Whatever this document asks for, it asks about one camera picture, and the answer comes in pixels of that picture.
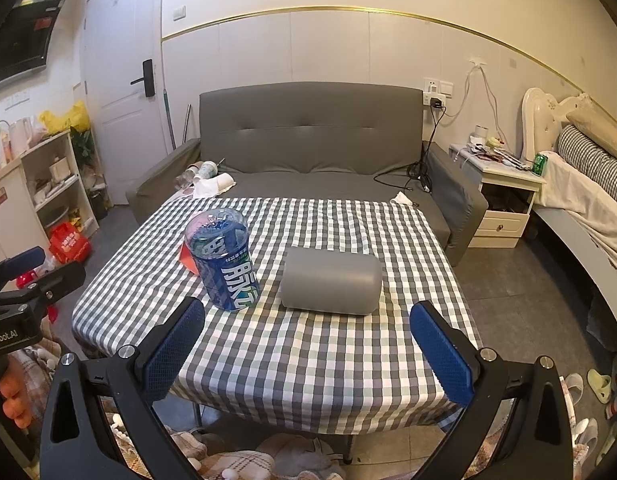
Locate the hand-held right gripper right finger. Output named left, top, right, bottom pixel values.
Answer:
left=409, top=301, right=577, bottom=480

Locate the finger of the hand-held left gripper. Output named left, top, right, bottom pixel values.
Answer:
left=19, top=261, right=87, bottom=307
left=0, top=246, right=46, bottom=283

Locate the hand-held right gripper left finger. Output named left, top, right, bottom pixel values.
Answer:
left=40, top=296, right=206, bottom=480

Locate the blue drink bottle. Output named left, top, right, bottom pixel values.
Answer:
left=184, top=208, right=262, bottom=313

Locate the person's left hand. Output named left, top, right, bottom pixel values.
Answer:
left=0, top=374, right=32, bottom=429

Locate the red plastic bag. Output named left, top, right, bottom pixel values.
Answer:
left=48, top=222, right=92, bottom=264

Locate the red packet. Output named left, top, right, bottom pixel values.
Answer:
left=180, top=242, right=202, bottom=276

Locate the cream open shelf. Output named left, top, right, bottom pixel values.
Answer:
left=21, top=130, right=100, bottom=246

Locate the green plant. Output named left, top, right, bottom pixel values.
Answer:
left=70, top=127, right=96, bottom=171

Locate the grey checked tablecloth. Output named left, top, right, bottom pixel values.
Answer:
left=71, top=196, right=482, bottom=433

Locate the white slipper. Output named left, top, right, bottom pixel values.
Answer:
left=571, top=417, right=599, bottom=456
left=559, top=372, right=585, bottom=408
left=596, top=422, right=617, bottom=466

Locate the yellow plastic bag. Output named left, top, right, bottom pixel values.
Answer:
left=38, top=101, right=90, bottom=135

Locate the white door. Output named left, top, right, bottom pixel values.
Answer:
left=83, top=0, right=166, bottom=206

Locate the cream nightstand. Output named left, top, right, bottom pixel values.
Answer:
left=449, top=142, right=548, bottom=250

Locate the pale green slipper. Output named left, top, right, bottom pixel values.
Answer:
left=587, top=368, right=613, bottom=404

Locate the crumpled white tissue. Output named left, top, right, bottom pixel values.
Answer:
left=192, top=180, right=222, bottom=200

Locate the beige blanket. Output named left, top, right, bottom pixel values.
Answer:
left=533, top=152, right=617, bottom=281

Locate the clutter of nightstand papers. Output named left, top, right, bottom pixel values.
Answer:
left=463, top=135, right=532, bottom=171

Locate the black range hood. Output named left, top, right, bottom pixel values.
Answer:
left=0, top=0, right=82, bottom=88

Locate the striped pillow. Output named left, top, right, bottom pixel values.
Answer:
left=557, top=124, right=617, bottom=196

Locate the cream bed with carved headboard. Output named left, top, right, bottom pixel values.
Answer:
left=521, top=87, right=617, bottom=351

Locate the grey sofa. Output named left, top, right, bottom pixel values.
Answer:
left=126, top=81, right=489, bottom=267

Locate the beige pillow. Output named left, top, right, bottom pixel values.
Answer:
left=566, top=107, right=617, bottom=156

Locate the black cable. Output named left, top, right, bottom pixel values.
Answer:
left=373, top=107, right=447, bottom=193

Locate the green mop handle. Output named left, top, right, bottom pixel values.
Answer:
left=162, top=87, right=175, bottom=151

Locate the black door lock handle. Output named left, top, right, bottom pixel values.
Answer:
left=130, top=59, right=155, bottom=97

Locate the white cable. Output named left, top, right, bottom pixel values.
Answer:
left=446, top=60, right=507, bottom=146

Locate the white wall outlet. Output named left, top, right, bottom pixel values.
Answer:
left=423, top=77, right=454, bottom=108

